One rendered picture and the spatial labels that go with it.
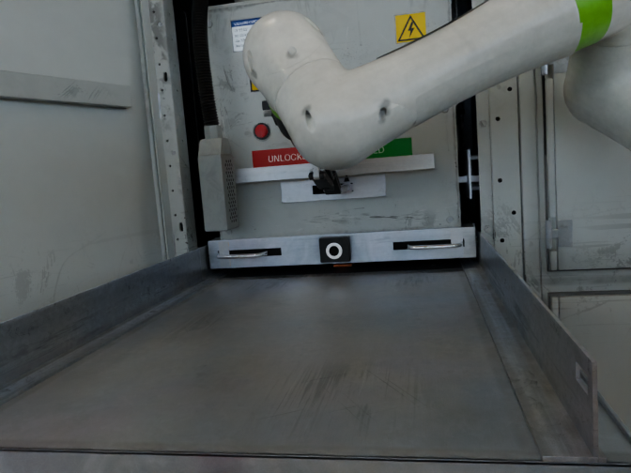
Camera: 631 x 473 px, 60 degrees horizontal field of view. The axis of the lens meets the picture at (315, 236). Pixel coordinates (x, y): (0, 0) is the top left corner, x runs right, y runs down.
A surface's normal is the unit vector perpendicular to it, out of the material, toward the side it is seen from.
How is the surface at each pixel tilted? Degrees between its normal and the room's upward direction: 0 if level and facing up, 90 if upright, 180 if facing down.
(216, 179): 90
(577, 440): 0
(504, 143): 90
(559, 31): 115
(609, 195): 90
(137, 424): 0
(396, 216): 90
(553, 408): 0
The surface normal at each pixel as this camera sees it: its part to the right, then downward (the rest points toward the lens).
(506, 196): -0.18, 0.13
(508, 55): 0.30, 0.48
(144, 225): 0.87, 0.00
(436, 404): -0.07, -0.99
